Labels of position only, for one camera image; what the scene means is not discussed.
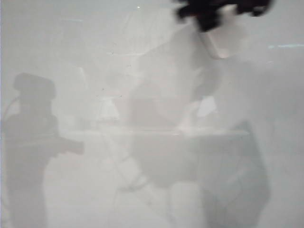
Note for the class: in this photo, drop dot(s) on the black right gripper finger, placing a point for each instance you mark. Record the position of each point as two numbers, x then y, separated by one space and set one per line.
210 21
184 12

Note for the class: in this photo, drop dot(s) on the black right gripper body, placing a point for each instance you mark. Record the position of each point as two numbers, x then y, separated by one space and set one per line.
237 2

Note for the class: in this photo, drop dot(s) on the white glossy whiteboard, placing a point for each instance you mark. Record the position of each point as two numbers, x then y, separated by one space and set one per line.
118 142

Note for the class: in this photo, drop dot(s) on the white rectangular whiteboard eraser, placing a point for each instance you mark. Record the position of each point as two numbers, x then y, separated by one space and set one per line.
228 38

